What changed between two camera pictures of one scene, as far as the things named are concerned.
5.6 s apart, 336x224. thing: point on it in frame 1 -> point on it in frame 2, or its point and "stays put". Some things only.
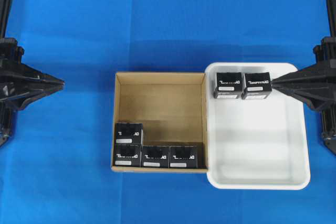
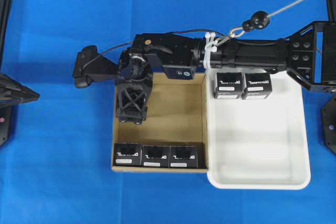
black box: [155, 156] stays put
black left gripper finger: [25, 71] -> [10, 88]
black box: [127, 155] stays put
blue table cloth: [56, 166] stays put
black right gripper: [325, 54] -> [179, 55]
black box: [256, 86] stays put
